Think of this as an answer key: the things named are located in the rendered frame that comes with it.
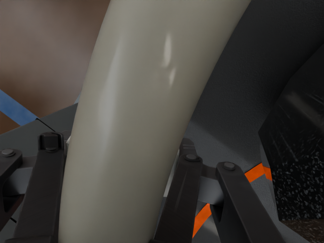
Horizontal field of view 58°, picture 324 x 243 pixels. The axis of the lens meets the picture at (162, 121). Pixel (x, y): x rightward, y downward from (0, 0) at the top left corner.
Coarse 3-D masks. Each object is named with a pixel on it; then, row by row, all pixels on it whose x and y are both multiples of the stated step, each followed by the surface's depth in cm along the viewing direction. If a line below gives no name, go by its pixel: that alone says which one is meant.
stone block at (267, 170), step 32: (320, 64) 86; (288, 96) 90; (320, 96) 69; (288, 128) 72; (320, 128) 58; (288, 160) 60; (320, 160) 53; (288, 192) 61; (320, 192) 53; (288, 224) 63; (320, 224) 55
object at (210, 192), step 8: (184, 144) 18; (192, 144) 18; (184, 152) 17; (192, 152) 17; (208, 168) 15; (208, 176) 14; (200, 184) 14; (208, 184) 14; (216, 184) 14; (200, 192) 14; (208, 192) 14; (216, 192) 14; (200, 200) 15; (208, 200) 14; (216, 200) 14
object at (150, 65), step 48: (144, 0) 6; (192, 0) 6; (240, 0) 6; (96, 48) 7; (144, 48) 6; (192, 48) 6; (96, 96) 7; (144, 96) 6; (192, 96) 7; (96, 144) 7; (144, 144) 7; (96, 192) 7; (144, 192) 7; (96, 240) 8; (144, 240) 8
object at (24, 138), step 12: (72, 108) 109; (36, 120) 90; (48, 120) 93; (60, 120) 97; (72, 120) 102; (12, 132) 79; (24, 132) 82; (36, 132) 85; (60, 132) 92; (0, 144) 73; (12, 144) 75; (24, 144) 78; (36, 144) 81; (24, 156) 74; (12, 216) 59; (12, 228) 57; (0, 240) 53
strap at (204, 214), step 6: (252, 168) 120; (258, 168) 119; (246, 174) 121; (252, 174) 121; (258, 174) 120; (252, 180) 121; (204, 210) 129; (210, 210) 129; (198, 216) 131; (204, 216) 130; (198, 222) 132; (198, 228) 132
